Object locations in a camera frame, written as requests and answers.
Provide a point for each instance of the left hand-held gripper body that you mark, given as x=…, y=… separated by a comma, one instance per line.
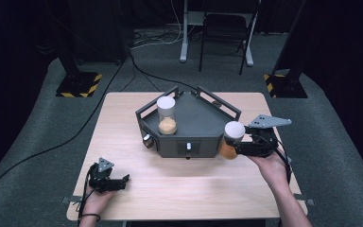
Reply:
x=100, y=181

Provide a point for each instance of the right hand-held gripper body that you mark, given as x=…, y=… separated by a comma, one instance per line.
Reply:
x=263, y=145

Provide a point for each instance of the jar with orange powder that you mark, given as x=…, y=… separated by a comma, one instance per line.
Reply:
x=233, y=132

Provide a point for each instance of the black corner rack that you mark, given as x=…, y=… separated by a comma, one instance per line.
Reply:
x=198, y=123

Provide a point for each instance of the jar with pale yellow powder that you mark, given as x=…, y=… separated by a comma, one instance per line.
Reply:
x=167, y=118

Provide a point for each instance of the person's left hand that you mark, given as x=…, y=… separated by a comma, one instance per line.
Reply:
x=96, y=201

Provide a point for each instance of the person's right hand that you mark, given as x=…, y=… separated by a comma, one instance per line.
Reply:
x=272, y=168

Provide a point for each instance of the black wristband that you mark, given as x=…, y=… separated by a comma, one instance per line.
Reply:
x=91, y=215

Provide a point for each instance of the small brown round object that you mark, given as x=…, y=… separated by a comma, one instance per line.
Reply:
x=216, y=102

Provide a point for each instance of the black stand with striped base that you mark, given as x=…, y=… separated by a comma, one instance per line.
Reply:
x=285, y=85
x=78, y=83

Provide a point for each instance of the black chair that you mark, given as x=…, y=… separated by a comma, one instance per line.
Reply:
x=223, y=23

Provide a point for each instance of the black equipment cabinet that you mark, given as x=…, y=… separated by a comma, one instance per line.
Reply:
x=100, y=31

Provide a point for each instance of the grey metal table bracket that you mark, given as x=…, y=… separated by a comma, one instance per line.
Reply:
x=67, y=200
x=307, y=201

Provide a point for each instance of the white desk frame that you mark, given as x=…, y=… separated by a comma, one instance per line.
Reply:
x=184, y=47

